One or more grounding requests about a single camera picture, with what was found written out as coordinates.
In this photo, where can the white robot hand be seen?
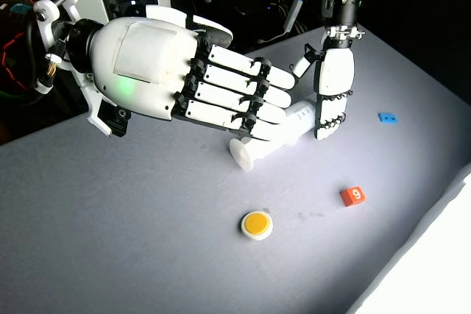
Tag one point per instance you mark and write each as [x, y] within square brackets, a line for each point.
[147, 67]
[336, 75]

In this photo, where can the large clear plastic syringe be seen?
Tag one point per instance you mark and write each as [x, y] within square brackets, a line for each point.
[300, 115]

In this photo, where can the blue block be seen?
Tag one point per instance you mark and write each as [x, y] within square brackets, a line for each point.
[387, 118]

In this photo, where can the orange numbered cube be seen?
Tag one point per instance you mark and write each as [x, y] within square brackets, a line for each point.
[352, 196]

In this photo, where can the grey table cloth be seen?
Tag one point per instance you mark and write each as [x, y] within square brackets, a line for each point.
[147, 218]

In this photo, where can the yellow button with white rim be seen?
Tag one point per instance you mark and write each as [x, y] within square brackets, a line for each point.
[256, 224]

